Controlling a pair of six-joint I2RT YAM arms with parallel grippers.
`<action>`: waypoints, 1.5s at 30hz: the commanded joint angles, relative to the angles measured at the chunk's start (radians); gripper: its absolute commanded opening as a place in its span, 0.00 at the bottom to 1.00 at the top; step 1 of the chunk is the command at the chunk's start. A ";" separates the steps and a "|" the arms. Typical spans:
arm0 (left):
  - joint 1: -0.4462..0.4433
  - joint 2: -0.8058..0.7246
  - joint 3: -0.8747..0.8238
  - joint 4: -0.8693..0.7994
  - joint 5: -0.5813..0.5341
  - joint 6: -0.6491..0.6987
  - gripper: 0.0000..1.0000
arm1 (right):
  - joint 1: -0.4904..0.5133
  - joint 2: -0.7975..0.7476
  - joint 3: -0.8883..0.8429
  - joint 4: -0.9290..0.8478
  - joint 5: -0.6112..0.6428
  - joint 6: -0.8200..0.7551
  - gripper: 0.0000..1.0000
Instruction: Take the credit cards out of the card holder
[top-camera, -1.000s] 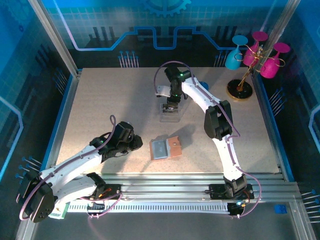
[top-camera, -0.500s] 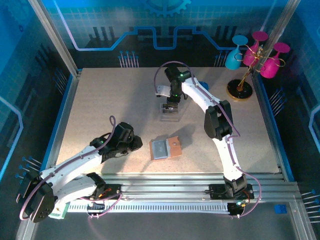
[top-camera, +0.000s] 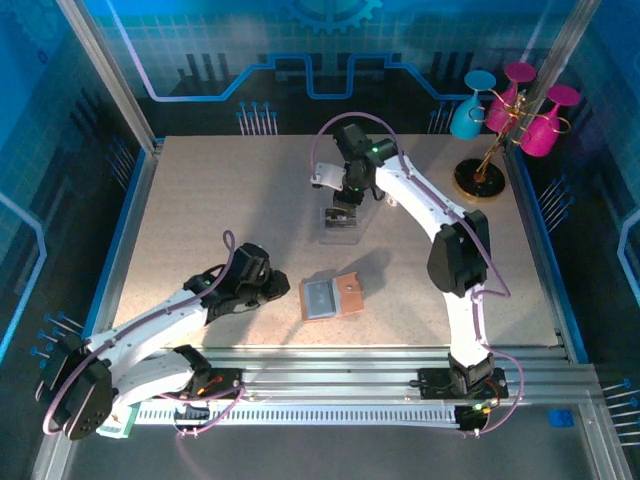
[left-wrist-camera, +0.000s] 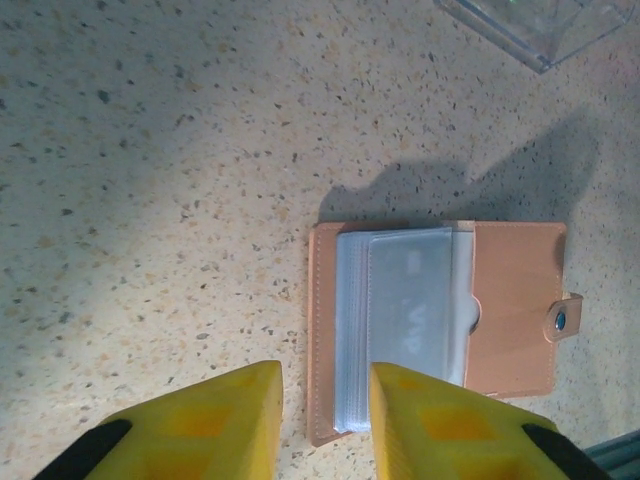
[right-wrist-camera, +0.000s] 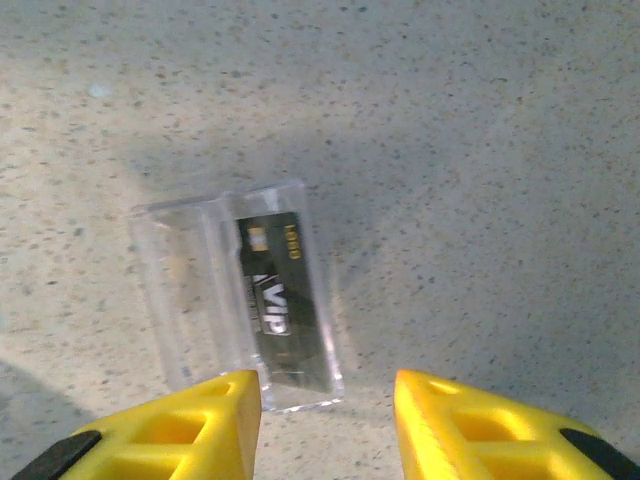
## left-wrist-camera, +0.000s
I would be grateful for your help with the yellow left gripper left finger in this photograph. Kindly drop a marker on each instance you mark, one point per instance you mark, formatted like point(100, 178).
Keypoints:
point(210, 430)

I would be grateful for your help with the tan leather card holder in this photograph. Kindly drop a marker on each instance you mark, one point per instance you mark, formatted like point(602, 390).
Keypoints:
point(515, 310)

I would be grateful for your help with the aluminium rail beam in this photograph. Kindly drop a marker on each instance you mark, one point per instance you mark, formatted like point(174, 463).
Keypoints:
point(620, 457)

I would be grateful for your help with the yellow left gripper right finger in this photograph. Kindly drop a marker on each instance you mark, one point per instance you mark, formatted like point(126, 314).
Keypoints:
point(450, 435)

